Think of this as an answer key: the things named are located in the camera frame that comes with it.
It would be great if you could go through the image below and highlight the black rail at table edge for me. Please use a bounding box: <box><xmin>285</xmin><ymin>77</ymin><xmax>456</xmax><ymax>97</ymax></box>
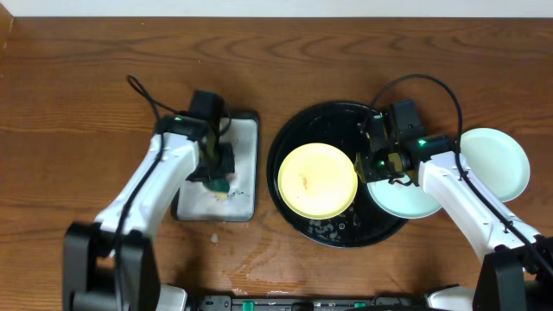
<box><xmin>184</xmin><ymin>295</ymin><xmax>429</xmax><ymax>311</ymax></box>

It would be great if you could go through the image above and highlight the round black tray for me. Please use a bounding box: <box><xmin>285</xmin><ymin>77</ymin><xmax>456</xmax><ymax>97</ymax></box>
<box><xmin>267</xmin><ymin>101</ymin><xmax>407</xmax><ymax>248</ymax></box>

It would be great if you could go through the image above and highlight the light blue front plate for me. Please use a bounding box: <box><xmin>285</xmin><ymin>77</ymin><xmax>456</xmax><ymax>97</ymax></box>
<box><xmin>461</xmin><ymin>128</ymin><xmax>531</xmax><ymax>202</ymax></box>

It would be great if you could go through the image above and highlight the black rectangular soapy tray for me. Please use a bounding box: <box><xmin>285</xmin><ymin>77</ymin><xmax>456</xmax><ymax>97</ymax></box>
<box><xmin>171</xmin><ymin>111</ymin><xmax>259</xmax><ymax>222</ymax></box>

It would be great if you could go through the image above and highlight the light blue plate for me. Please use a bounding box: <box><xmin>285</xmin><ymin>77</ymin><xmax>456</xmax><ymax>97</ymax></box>
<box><xmin>461</xmin><ymin>128</ymin><xmax>531</xmax><ymax>202</ymax></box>
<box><xmin>367</xmin><ymin>176</ymin><xmax>442</xmax><ymax>219</ymax></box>

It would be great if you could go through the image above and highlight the yellow plate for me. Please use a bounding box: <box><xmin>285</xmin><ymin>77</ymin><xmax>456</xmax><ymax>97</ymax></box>
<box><xmin>277</xmin><ymin>143</ymin><xmax>358</xmax><ymax>220</ymax></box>

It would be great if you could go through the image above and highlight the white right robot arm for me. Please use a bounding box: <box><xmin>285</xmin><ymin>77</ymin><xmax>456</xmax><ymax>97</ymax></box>
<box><xmin>355</xmin><ymin>134</ymin><xmax>552</xmax><ymax>310</ymax></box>

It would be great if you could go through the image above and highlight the green yellow sponge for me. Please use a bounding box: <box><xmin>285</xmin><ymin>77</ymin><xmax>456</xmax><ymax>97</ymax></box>
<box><xmin>203</xmin><ymin>179</ymin><xmax>230</xmax><ymax>200</ymax></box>

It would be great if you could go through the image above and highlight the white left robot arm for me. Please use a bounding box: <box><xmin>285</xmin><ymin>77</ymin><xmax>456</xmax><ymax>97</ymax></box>
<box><xmin>62</xmin><ymin>115</ymin><xmax>234</xmax><ymax>310</ymax></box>

